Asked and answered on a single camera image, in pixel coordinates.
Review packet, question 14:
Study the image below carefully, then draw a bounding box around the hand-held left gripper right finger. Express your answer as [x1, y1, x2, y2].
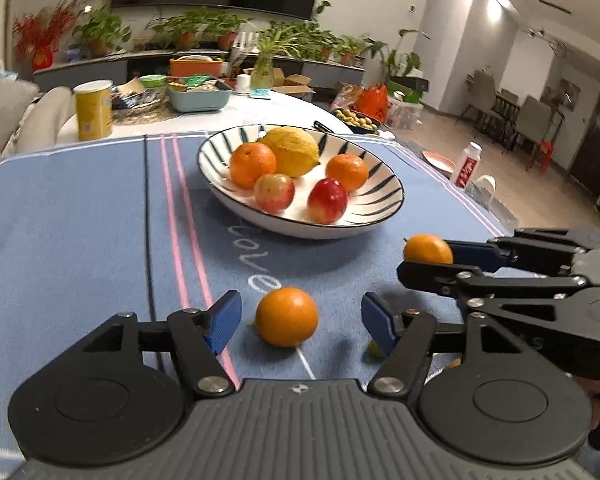
[361, 292, 549, 402]

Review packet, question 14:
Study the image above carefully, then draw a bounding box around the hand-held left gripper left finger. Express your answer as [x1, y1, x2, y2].
[54, 289, 243, 399]

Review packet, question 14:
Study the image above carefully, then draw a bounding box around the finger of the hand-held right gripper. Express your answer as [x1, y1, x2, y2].
[447, 227, 600, 274]
[397, 258, 597, 322]

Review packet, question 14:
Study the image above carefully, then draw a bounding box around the orange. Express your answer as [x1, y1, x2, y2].
[255, 286, 320, 349]
[325, 153, 370, 194]
[403, 233, 454, 265]
[229, 142, 279, 190]

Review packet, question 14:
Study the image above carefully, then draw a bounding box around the striped white bowl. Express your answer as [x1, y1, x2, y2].
[197, 124, 405, 240]

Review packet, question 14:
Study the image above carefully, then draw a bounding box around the dark red apple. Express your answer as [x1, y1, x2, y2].
[307, 178, 350, 225]

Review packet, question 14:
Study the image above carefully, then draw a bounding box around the pale red apple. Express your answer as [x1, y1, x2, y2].
[253, 173, 297, 215]

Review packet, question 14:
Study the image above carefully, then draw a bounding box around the yellow lemon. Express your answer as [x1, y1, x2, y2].
[258, 126, 322, 179]

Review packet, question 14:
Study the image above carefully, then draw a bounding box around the person's right hand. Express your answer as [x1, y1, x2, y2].
[574, 376, 600, 431]

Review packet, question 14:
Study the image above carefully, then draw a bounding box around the white bottle with red label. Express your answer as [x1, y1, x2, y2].
[449, 141, 484, 189]

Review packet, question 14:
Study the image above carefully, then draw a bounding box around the pink plate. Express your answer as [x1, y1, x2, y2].
[422, 151, 457, 176]

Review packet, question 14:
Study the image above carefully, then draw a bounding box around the red stool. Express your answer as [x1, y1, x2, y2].
[532, 139, 554, 171]

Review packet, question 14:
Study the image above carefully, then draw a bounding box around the grey dining chair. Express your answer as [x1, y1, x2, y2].
[514, 94, 554, 154]
[462, 70, 499, 137]

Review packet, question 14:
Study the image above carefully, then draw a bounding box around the dark wooden door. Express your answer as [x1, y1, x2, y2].
[567, 93, 600, 217]

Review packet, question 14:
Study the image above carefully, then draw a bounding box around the clear plastic bag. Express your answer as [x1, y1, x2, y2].
[387, 94, 424, 131]

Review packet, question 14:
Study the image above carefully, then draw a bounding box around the blue striped tablecloth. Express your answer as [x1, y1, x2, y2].
[0, 131, 517, 467]

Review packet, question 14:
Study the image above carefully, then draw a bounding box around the green box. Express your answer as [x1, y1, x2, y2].
[387, 75, 429, 96]

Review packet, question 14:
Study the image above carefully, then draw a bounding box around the orange plastic bag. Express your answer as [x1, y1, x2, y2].
[355, 83, 390, 124]

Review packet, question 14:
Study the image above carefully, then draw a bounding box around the tall leafy floor plant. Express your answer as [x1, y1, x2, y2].
[364, 28, 424, 86]

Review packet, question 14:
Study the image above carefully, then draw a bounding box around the white oval coffee table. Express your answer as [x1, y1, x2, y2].
[55, 87, 357, 149]

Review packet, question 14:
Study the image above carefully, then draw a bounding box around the teal rectangular basin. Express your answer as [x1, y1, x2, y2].
[167, 79, 235, 114]

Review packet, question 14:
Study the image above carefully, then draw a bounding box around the plate of snack packets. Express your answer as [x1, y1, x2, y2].
[112, 87, 171, 111]

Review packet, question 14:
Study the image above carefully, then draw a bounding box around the potted green plant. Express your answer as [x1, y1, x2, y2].
[335, 35, 367, 67]
[147, 9, 202, 51]
[200, 7, 251, 52]
[270, 20, 342, 64]
[72, 7, 132, 59]

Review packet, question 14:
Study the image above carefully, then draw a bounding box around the open cardboard box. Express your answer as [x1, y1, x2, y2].
[272, 67, 316, 104]

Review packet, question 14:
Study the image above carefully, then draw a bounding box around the yellow can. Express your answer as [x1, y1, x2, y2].
[73, 79, 115, 142]

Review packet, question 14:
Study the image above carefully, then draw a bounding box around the orange storage box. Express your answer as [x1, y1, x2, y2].
[168, 55, 225, 79]

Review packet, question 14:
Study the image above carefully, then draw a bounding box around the glass vase with plant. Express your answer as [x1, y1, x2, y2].
[239, 29, 301, 89]

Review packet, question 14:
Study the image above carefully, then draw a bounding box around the grey television cabinet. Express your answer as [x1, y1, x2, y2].
[32, 47, 366, 92]

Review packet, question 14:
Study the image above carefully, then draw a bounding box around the beige sofa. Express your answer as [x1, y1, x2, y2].
[0, 54, 77, 187]

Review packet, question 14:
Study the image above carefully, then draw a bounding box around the red berry bouquet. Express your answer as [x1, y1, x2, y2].
[12, 0, 81, 71]

